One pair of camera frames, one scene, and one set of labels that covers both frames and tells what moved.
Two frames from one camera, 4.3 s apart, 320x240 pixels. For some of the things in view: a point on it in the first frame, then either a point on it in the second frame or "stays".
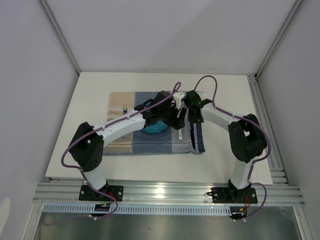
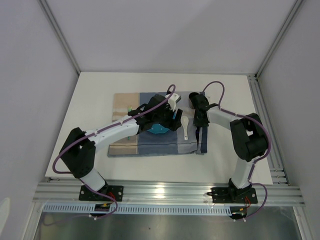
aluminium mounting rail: [162, 193] stays
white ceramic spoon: [180, 134] -> [184, 121]
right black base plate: [229, 195] stays
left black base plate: [87, 193] stays
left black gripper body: [170, 116] stays
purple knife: [192, 134] -> [197, 134]
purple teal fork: [125, 111] -> [130, 108]
